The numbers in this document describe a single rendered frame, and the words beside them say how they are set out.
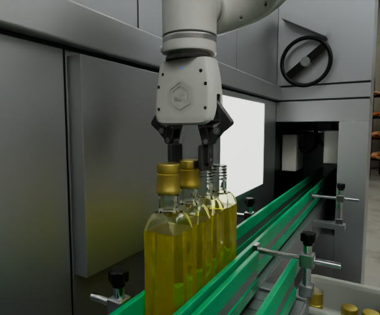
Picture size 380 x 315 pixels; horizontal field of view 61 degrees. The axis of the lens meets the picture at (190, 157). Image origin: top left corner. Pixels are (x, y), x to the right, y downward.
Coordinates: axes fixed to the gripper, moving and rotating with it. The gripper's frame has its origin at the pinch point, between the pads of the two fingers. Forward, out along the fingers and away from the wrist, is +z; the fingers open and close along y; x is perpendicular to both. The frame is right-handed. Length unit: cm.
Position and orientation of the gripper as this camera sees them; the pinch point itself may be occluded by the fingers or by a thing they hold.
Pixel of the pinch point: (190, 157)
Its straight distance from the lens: 51.6
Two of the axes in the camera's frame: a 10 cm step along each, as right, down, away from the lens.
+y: 8.6, 0.5, -5.1
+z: 0.0, 10.0, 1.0
